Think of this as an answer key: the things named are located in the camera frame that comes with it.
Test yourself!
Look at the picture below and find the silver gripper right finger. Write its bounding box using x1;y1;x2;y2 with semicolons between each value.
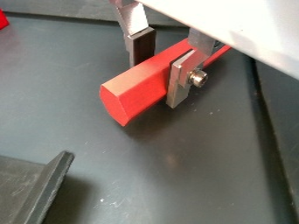
166;28;216;109

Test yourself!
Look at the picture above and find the red foam shape-sorter block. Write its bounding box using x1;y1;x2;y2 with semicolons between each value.
0;9;10;30

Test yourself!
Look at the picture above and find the black curved holder bracket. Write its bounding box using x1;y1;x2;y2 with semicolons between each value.
0;151;75;224

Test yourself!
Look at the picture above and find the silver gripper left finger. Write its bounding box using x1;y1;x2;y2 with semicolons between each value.
109;0;157;67

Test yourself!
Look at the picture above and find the red hexagonal prism bar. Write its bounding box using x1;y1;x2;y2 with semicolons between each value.
99;39;232;126

